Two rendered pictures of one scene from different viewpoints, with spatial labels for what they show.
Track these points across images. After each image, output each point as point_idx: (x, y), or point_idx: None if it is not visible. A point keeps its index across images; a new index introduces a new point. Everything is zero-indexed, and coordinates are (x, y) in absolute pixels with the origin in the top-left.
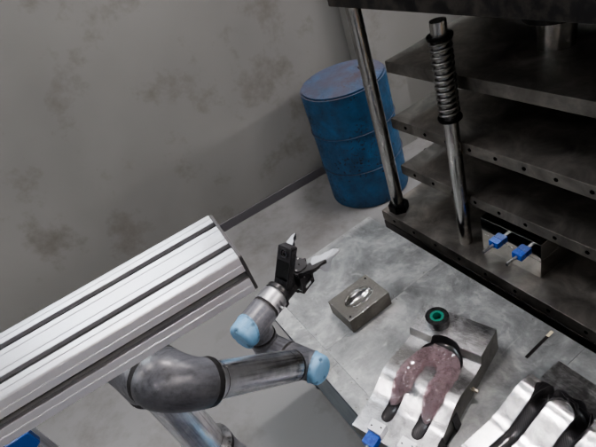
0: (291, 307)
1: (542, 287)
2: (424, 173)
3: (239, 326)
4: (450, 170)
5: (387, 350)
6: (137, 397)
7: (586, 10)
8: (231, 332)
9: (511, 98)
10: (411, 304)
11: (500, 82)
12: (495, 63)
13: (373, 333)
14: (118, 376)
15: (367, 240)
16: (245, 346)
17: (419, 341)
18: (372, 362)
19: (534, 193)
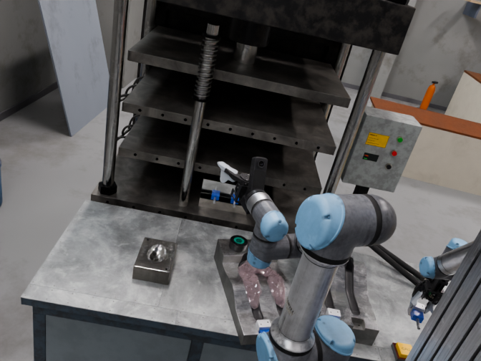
0: (83, 290)
1: (250, 219)
2: (146, 151)
3: (280, 218)
4: (192, 141)
5: (205, 286)
6: (388, 225)
7: (336, 34)
8: (273, 225)
9: (250, 85)
10: (190, 251)
11: (243, 74)
12: (223, 64)
13: (183, 278)
14: (365, 218)
15: (105, 218)
16: (278, 238)
17: (232, 265)
18: (203, 297)
19: (232, 158)
